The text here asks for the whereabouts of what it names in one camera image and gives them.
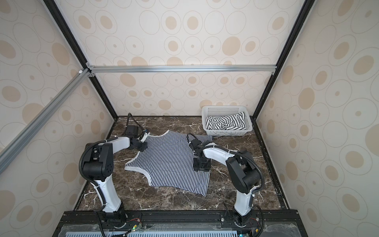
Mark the blue white striped tank top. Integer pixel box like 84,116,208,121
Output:
124,130,210,196

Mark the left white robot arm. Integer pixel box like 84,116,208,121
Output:
79,125,150,213

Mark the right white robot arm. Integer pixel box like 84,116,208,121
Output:
187,137,265,226

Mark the striped tank top in basket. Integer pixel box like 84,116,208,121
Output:
205,112,247,130

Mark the white plastic laundry basket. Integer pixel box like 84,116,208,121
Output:
202,105,253,136

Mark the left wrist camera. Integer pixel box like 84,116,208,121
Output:
139,129,150,143

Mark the back aluminium frame rail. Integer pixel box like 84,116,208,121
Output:
89,64,277,73

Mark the aluminium frame rail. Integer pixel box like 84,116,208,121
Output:
89,64,277,73
1,68,89,172

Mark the left aluminium frame rail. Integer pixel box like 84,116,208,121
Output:
1,68,89,172

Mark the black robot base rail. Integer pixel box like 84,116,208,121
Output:
53,209,307,237

